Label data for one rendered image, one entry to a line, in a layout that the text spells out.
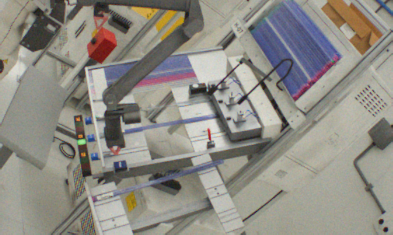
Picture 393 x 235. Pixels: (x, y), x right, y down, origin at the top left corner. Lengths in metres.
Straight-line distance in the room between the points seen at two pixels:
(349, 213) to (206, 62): 1.58
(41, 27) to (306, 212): 2.46
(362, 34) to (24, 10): 1.57
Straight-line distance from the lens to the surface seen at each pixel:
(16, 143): 1.91
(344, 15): 2.52
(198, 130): 2.07
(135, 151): 1.99
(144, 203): 2.18
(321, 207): 3.54
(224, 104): 2.11
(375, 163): 3.42
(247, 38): 2.37
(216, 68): 2.40
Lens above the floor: 1.77
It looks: 20 degrees down
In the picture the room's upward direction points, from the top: 46 degrees clockwise
